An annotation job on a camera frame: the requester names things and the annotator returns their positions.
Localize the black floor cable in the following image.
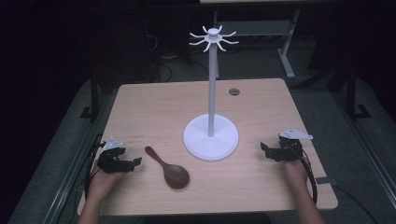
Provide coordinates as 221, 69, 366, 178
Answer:
333, 183, 380, 224

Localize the person's right hand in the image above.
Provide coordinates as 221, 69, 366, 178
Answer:
282, 158, 310, 191

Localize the person's left hand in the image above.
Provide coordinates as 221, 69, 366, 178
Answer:
87, 163, 126, 203

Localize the metal floor rail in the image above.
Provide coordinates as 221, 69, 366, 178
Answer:
332, 91, 396, 200
43, 92, 114, 224

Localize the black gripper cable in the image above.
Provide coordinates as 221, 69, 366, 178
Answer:
83, 140, 107, 200
297, 148, 319, 205

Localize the brown wooden spoon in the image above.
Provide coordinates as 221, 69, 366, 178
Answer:
144, 146, 191, 190

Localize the bundle of dark floor cables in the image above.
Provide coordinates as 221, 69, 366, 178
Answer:
145, 32, 213, 83

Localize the white-legged background desk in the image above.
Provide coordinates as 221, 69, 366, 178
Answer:
199, 0, 312, 79

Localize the white hook stand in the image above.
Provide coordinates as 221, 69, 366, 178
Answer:
182, 25, 240, 161

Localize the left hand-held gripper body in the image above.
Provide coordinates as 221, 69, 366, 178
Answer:
96, 135, 136, 175

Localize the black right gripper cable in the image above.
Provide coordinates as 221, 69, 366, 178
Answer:
297, 148, 319, 205

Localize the grey tape strip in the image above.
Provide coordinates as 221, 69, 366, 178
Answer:
315, 175, 338, 187

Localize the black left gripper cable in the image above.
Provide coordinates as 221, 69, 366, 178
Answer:
83, 140, 107, 200

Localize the black metal stand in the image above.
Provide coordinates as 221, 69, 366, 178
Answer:
79, 73, 101, 121
326, 60, 372, 121

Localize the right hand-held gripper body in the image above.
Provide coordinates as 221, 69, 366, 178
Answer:
269, 126, 314, 162

